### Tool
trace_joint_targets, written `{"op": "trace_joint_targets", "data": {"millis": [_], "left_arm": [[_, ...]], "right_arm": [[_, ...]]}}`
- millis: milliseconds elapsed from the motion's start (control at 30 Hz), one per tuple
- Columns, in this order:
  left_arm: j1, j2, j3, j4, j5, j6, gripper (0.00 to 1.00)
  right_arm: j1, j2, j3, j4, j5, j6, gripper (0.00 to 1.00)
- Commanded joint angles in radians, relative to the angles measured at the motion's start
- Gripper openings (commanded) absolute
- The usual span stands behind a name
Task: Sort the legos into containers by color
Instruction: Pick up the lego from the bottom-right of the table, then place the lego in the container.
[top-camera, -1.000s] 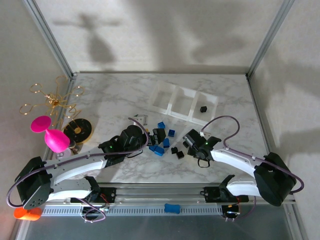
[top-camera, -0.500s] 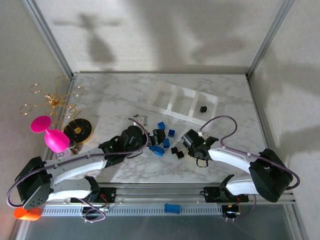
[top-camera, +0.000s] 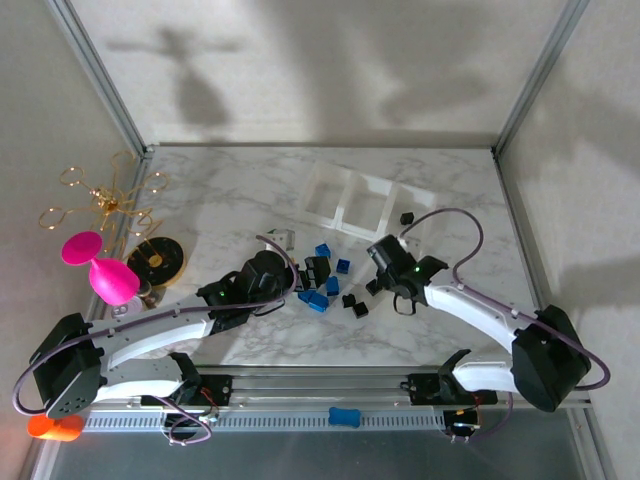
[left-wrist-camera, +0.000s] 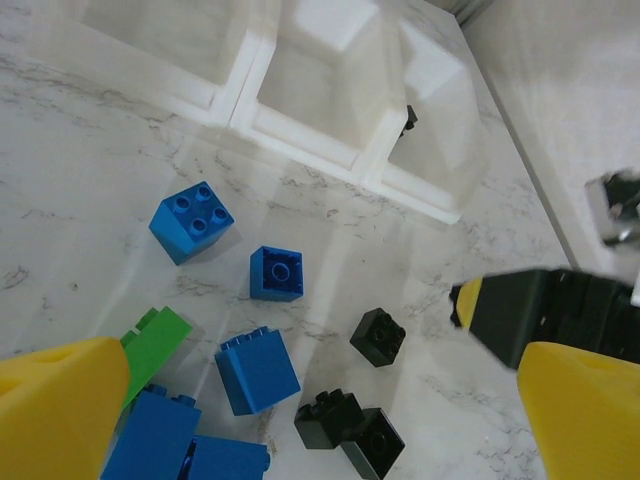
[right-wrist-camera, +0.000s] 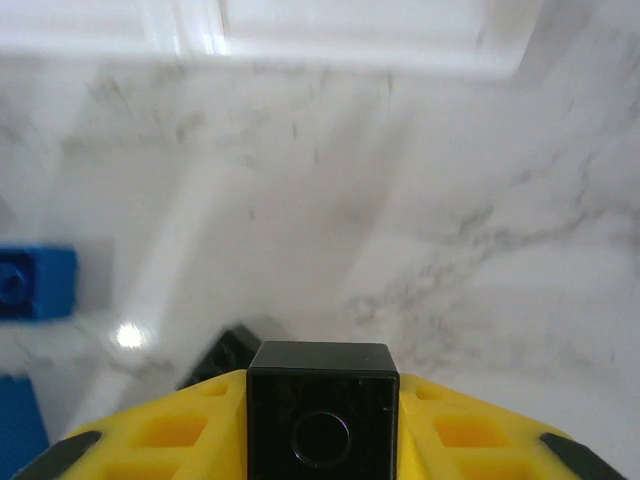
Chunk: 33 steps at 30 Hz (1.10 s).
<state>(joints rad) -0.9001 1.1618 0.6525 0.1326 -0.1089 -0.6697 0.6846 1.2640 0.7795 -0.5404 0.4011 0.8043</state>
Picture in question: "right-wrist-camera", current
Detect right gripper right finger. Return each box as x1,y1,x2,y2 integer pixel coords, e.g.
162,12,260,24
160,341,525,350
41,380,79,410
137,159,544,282
398,372,627,480

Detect black lego brick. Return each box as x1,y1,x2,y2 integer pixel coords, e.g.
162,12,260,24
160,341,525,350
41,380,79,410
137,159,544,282
174,323,264,391
246,341,401,480

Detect blue lego brick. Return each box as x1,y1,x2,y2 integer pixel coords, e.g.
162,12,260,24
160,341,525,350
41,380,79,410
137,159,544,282
0,374,50,469
0,243,80,321

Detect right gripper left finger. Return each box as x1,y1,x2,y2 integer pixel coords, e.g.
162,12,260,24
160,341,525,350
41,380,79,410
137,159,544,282
14,369,249,480

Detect clear three-compartment container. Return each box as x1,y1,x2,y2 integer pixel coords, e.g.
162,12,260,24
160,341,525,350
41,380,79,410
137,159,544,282
0,0,640,84

